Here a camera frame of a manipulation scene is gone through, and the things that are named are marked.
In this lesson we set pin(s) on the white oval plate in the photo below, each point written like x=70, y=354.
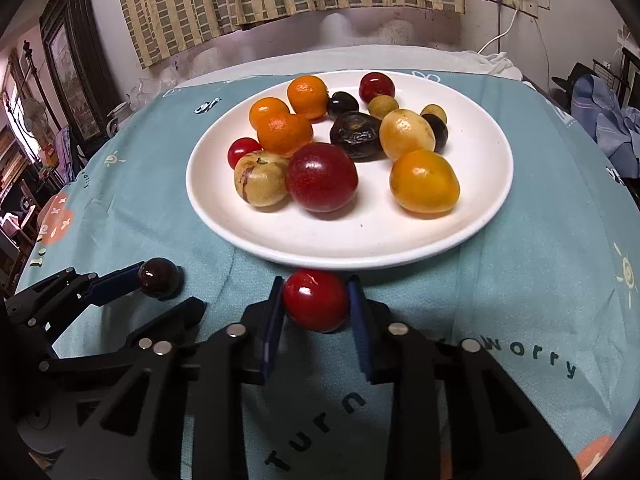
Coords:
x=350, y=240

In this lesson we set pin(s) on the white standing fan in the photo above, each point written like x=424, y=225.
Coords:
x=36, y=112

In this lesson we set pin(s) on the bumpy orange tangerine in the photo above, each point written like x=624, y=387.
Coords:
x=306, y=96
x=285, y=134

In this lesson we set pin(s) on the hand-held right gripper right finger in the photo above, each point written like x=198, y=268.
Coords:
x=361, y=330

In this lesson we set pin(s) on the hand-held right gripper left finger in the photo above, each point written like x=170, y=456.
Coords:
x=272, y=330

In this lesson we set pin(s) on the clear plastic bag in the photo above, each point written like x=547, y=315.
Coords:
x=142, y=94

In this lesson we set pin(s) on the glossy red plum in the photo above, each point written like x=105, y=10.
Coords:
x=316, y=300

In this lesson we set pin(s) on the small yellow-green fruit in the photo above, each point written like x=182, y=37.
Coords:
x=382, y=106
x=433, y=111

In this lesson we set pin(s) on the yellow purple-striped pepino melon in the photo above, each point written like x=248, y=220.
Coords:
x=261, y=180

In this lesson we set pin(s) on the teal printed tablecloth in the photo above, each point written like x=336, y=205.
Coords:
x=525, y=285

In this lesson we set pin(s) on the large dark red apple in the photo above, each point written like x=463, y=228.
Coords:
x=322, y=176

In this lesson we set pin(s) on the pale yellow round fruit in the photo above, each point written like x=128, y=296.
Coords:
x=406, y=132

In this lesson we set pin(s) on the small smooth orange fruit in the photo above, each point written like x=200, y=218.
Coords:
x=268, y=109

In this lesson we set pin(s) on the red cherry tomato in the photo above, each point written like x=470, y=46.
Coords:
x=376, y=86
x=242, y=151

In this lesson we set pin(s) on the wrinkled dark purple fruit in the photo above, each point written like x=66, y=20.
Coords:
x=357, y=137

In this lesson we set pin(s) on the small dark purple fruit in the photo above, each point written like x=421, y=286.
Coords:
x=342, y=103
x=159, y=277
x=439, y=132

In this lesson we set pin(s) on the large smooth orange fruit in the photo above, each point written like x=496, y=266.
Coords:
x=424, y=180

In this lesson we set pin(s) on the white bed sheet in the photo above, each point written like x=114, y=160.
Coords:
x=350, y=60

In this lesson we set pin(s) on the blue shirt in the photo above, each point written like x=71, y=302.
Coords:
x=607, y=120

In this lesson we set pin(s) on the dark framed picture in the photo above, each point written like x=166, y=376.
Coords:
x=70, y=60

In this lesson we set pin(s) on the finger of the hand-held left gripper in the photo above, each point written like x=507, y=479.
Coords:
x=175, y=317
x=120, y=280

